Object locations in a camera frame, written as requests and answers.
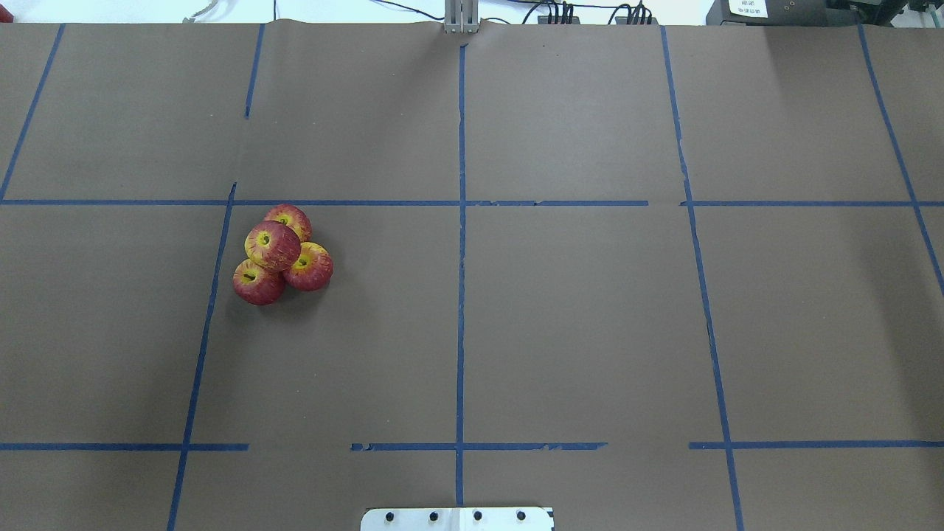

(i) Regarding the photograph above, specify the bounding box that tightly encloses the red apple lone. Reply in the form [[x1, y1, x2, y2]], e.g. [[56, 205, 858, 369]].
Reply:
[[243, 221, 302, 272]]

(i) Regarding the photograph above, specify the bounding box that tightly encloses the red yellow apple left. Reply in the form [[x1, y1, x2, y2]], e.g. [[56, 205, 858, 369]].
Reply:
[[281, 242, 334, 292]]

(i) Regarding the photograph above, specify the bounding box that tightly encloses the red yellow apple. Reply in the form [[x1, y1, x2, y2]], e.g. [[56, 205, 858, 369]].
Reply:
[[263, 203, 313, 242], [281, 242, 334, 292], [232, 259, 287, 306]]

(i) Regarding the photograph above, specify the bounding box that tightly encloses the red yellow apple front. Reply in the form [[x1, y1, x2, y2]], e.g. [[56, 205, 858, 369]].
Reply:
[[263, 203, 313, 242]]

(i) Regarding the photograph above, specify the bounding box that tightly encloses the red yellow apple rear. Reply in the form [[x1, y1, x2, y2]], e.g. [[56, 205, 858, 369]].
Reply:
[[232, 259, 287, 306]]

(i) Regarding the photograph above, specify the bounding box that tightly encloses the black desktop computer box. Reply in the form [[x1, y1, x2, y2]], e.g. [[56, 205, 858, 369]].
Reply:
[[704, 1, 859, 27]]

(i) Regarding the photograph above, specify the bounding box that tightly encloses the aluminium frame post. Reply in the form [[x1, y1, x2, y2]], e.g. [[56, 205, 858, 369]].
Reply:
[[442, 0, 481, 35]]

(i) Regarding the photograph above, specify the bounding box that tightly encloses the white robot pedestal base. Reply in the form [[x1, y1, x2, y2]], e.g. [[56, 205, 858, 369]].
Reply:
[[360, 507, 555, 530]]

